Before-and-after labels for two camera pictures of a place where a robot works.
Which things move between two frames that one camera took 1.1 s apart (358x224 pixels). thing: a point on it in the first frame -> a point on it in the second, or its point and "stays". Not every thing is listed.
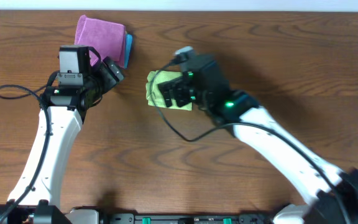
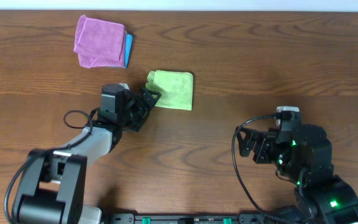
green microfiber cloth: x=155 y=96 stays
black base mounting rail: x=238 y=218 stays
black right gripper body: x=186 y=94 -> x=265 y=151
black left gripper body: x=104 y=75 -> x=137 y=109
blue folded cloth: x=128 y=40 stays
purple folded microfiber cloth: x=108 y=38 stays
